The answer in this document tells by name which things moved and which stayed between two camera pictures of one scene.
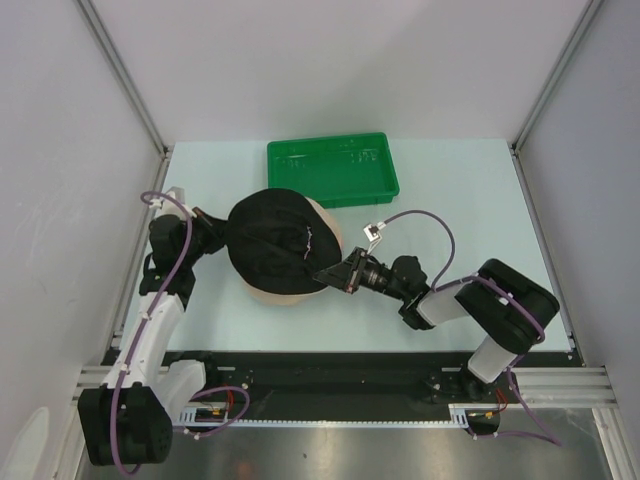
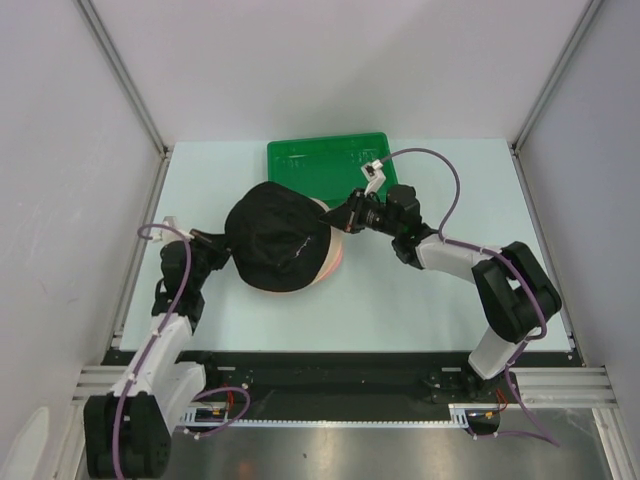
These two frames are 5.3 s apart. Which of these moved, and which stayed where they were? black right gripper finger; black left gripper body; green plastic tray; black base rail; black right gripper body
Moved: black left gripper body; black right gripper finger; black right gripper body
Stayed: green plastic tray; black base rail
